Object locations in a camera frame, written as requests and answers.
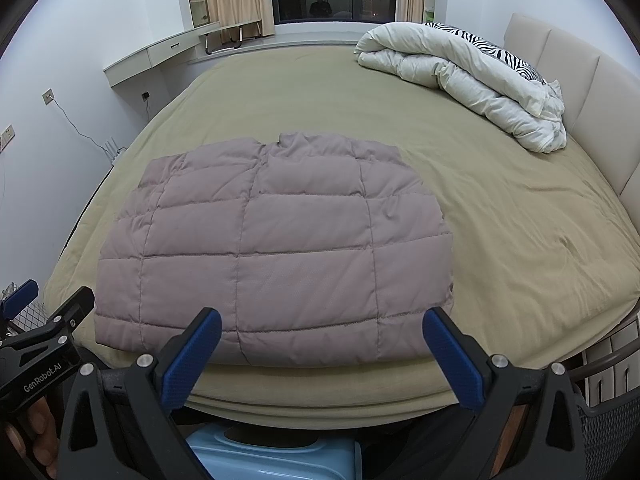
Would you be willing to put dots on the white wall socket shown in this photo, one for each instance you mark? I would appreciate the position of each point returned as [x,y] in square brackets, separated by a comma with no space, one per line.
[48,96]

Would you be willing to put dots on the beige padded headboard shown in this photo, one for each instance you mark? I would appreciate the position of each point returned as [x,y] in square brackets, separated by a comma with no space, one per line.
[575,90]

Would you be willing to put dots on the zebra print pillow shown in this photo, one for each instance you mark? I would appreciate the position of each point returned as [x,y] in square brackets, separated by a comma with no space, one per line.
[505,55]

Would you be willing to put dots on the bed with olive sheet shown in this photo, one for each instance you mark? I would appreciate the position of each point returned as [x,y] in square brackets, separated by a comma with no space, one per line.
[500,240]

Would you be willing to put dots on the white wall-mounted desk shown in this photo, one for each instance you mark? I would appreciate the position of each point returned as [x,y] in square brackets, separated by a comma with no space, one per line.
[150,55]

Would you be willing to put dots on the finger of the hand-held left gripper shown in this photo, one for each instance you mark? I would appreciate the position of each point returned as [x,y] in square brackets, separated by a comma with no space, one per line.
[75,307]
[21,294]

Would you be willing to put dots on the white wifi router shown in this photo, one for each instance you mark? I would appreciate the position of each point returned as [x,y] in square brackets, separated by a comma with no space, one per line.
[114,152]

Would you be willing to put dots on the metal frame chair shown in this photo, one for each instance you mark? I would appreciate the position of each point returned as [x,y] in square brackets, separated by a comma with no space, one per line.
[235,35]

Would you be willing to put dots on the white drawer unit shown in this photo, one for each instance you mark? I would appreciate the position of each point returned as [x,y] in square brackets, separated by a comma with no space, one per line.
[615,365]

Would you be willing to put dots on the mauve hooded down coat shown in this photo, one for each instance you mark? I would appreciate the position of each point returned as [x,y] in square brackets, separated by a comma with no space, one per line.
[280,250]

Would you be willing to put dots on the light blue plastic container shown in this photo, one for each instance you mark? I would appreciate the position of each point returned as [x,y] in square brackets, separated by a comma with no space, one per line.
[270,455]

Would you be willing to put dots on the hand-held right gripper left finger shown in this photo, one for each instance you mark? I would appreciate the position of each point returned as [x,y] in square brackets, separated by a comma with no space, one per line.
[192,355]

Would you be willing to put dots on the white duvet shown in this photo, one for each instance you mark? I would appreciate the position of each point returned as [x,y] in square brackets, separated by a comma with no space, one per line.
[450,72]

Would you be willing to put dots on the black mesh basket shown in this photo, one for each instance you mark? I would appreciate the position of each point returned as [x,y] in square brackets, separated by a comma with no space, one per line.
[612,440]

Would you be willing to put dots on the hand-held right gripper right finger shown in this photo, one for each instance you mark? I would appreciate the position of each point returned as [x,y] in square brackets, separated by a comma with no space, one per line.
[452,360]

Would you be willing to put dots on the person's left hand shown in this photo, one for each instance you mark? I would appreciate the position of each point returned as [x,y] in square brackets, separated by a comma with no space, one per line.
[42,425]

